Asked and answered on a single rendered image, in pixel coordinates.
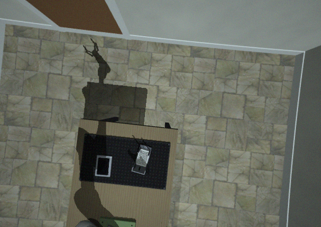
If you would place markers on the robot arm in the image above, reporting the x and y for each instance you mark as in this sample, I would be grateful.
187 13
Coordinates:
86 223

